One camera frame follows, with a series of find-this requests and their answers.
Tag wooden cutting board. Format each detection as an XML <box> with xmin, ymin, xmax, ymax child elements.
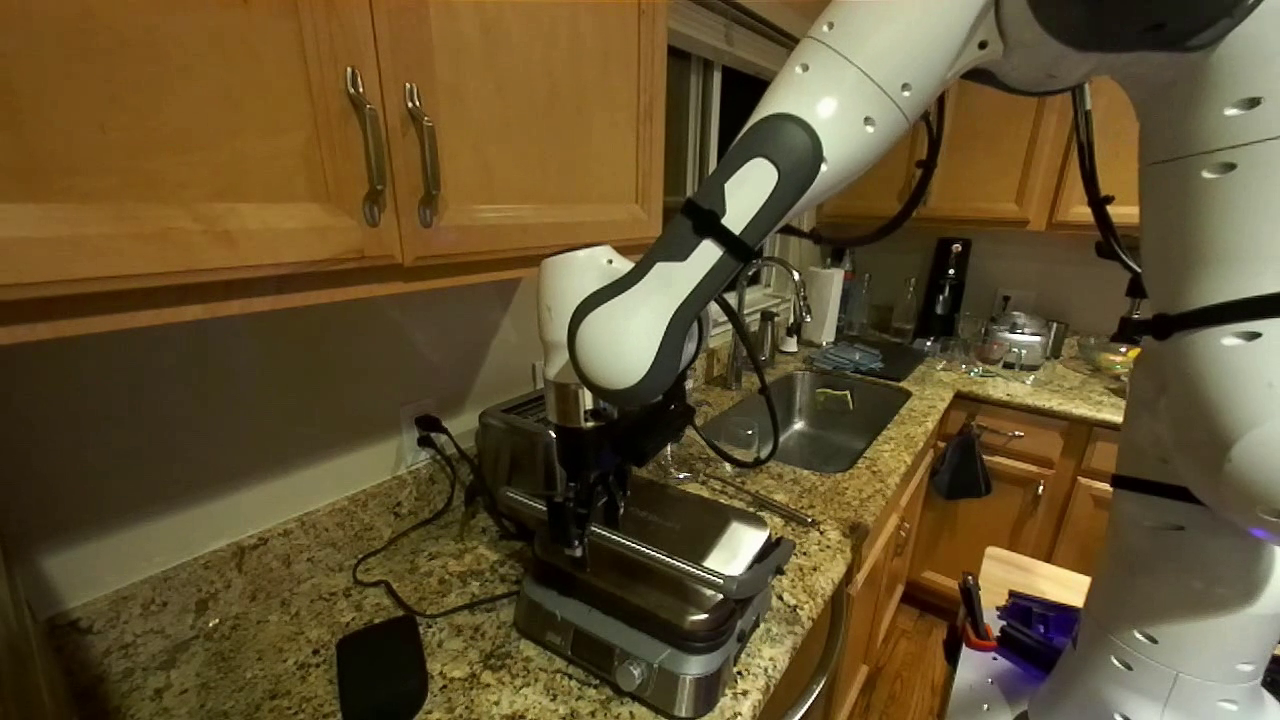
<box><xmin>976</xmin><ymin>546</ymin><xmax>1096</xmax><ymax>617</ymax></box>

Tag white framed window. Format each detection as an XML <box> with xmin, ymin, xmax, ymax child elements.
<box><xmin>659</xmin><ymin>0</ymin><xmax>811</xmax><ymax>351</ymax></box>

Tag black flat pad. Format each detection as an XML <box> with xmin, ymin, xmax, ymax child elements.
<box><xmin>332</xmin><ymin>613</ymin><xmax>434</xmax><ymax>720</ymax></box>

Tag dark dish mat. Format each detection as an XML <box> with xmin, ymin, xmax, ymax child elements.
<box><xmin>811</xmin><ymin>337</ymin><xmax>932</xmax><ymax>383</ymax></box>

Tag silver toaster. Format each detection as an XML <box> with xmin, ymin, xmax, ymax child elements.
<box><xmin>474</xmin><ymin>383</ymin><xmax>594</xmax><ymax>535</ymax></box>

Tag black hanging towel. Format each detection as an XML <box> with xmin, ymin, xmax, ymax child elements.
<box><xmin>929</xmin><ymin>422</ymin><xmax>997</xmax><ymax>504</ymax></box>

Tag white paper roll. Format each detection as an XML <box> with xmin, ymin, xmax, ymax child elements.
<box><xmin>802</xmin><ymin>262</ymin><xmax>852</xmax><ymax>351</ymax></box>

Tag silver black sandwich maker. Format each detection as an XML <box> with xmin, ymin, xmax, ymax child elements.
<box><xmin>492</xmin><ymin>474</ymin><xmax>802</xmax><ymax>720</ymax></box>

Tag stainless steel sink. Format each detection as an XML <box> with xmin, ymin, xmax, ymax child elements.
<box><xmin>694</xmin><ymin>363</ymin><xmax>915</xmax><ymax>476</ymax></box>

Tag black tall countertop appliance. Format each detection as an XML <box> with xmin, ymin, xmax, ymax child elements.
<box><xmin>915</xmin><ymin>235</ymin><xmax>976</xmax><ymax>345</ymax></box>

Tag chrome faucet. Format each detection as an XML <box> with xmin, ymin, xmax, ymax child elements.
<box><xmin>734</xmin><ymin>254</ymin><xmax>817</xmax><ymax>394</ymax></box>

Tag metal cabinet handle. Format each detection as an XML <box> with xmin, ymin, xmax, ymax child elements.
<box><xmin>335</xmin><ymin>66</ymin><xmax>393</xmax><ymax>234</ymax></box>
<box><xmin>395</xmin><ymin>79</ymin><xmax>446</xmax><ymax>234</ymax></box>

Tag wooden wall cabinet two handles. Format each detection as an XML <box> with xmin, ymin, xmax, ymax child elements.
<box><xmin>0</xmin><ymin>0</ymin><xmax>672</xmax><ymax>351</ymax></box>

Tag bowl with fruit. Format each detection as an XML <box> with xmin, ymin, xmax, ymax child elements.
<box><xmin>1078</xmin><ymin>334</ymin><xmax>1146</xmax><ymax>399</ymax></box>

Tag black power cable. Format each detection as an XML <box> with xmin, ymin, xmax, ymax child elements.
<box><xmin>350</xmin><ymin>437</ymin><xmax>524</xmax><ymax>629</ymax></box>

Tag black box purple light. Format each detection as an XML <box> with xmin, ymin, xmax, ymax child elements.
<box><xmin>997</xmin><ymin>594</ymin><xmax>1089</xmax><ymax>669</ymax></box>

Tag black wall plug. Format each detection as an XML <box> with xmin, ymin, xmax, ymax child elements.
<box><xmin>407</xmin><ymin>413</ymin><xmax>451</xmax><ymax>461</ymax></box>

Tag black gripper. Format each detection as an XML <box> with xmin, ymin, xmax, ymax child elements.
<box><xmin>541</xmin><ymin>416</ymin><xmax>632</xmax><ymax>559</ymax></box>

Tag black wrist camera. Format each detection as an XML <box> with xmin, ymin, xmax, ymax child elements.
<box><xmin>622</xmin><ymin>394</ymin><xmax>700</xmax><ymax>469</ymax></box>

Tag silver kettle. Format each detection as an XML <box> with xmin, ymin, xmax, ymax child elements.
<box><xmin>976</xmin><ymin>298</ymin><xmax>1064</xmax><ymax>378</ymax></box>

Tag wooden base cabinet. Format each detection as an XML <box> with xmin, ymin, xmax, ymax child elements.
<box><xmin>765</xmin><ymin>394</ymin><xmax>1132</xmax><ymax>720</ymax></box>

